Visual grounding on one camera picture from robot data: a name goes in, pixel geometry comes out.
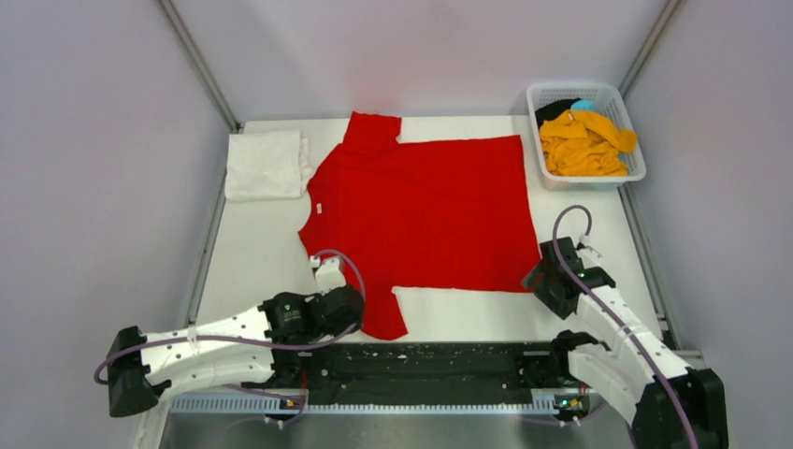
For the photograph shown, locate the white slotted cable duct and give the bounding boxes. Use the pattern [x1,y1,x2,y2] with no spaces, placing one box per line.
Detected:
[169,393,584,415]

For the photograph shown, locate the black t-shirt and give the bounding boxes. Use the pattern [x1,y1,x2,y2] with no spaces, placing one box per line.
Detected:
[535,97,581,128]

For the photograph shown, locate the folded white t-shirt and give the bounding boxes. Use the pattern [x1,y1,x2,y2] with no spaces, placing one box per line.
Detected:
[224,130,314,202]

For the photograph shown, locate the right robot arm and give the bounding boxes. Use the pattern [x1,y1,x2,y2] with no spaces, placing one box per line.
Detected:
[523,238,729,448]

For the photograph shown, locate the yellow t-shirt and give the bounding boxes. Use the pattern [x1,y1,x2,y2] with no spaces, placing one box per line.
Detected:
[539,109,638,177]

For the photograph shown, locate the aluminium corner post right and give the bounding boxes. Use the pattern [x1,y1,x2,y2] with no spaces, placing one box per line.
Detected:
[618,0,685,97]

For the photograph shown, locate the aluminium corner post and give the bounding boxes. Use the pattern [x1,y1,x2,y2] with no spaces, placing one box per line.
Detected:
[155,0,241,134]
[618,0,685,97]

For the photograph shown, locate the aluminium front rail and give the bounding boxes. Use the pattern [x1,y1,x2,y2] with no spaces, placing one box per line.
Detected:
[148,350,714,396]

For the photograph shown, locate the aluminium corner post left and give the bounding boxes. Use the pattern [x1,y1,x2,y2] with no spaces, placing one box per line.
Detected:
[155,0,241,134]

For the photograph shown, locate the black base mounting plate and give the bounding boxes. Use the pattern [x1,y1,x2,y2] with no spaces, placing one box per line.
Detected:
[241,341,612,408]

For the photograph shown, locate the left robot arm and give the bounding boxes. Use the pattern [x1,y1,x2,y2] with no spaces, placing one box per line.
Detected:
[94,285,365,418]

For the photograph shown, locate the light blue t-shirt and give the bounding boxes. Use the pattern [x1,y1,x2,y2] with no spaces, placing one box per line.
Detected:
[570,99,595,111]

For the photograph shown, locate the red t-shirt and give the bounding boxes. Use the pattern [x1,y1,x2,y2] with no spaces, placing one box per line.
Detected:
[299,112,541,340]

